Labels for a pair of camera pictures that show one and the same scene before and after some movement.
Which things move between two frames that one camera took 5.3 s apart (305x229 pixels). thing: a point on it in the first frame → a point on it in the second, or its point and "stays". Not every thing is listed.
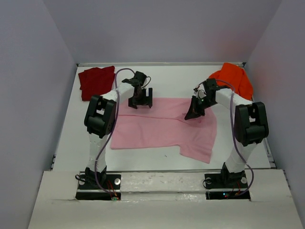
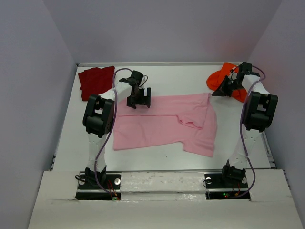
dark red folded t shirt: [96, 81] stays
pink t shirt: [164, 125] stays
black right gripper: [198, 104] → [228, 84]
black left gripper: [140, 98] stays
